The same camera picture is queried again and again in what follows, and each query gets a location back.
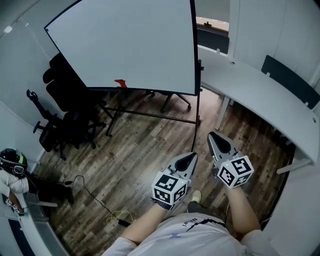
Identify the dark desk partition panel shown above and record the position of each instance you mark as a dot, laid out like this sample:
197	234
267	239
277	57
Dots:
290	80
212	40

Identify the person's dark trouser leg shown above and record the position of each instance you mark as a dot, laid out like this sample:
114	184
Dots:
200	207

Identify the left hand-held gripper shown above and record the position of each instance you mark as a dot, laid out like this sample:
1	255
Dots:
170	186

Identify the red whiteboard eraser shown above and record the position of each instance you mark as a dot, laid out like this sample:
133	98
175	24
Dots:
120	83

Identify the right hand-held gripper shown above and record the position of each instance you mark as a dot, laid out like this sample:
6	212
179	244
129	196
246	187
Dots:
235	171

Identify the black office chair wheel base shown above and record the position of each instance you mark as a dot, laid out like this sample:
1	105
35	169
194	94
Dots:
175	98

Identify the person's right forearm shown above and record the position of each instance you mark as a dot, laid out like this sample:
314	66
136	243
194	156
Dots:
241	212

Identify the person's white shirt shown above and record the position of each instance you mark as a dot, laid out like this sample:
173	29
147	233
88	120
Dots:
190	237

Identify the white whiteboard with black frame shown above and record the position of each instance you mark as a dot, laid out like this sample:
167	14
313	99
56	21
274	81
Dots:
125	42

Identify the black high-back office chair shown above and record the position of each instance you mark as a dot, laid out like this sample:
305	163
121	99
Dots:
66	85

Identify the black office chair with armrests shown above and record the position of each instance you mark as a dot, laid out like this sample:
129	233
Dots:
48	135

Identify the person's light shoe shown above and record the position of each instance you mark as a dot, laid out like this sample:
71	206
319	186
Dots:
196	196

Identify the black metal whiteboard stand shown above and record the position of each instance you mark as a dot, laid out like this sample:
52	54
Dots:
155	115

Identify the person's left hand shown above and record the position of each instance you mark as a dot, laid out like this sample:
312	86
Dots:
161	204

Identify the person's left forearm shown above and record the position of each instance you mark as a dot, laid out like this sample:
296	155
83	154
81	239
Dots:
142	225

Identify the white curved desk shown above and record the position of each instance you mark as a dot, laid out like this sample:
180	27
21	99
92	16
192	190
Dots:
260	92

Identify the black power adapter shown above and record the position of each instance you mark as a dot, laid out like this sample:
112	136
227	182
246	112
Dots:
123	223

